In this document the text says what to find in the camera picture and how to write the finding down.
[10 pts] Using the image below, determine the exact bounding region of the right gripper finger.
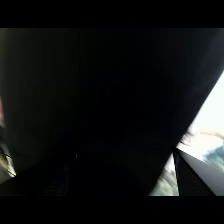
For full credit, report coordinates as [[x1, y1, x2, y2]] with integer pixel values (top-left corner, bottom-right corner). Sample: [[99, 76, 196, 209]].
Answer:
[[172, 148, 224, 197]]

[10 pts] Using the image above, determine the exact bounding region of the dark green garment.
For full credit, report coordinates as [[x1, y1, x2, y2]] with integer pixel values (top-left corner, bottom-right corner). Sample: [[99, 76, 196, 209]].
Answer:
[[0, 28, 224, 197]]

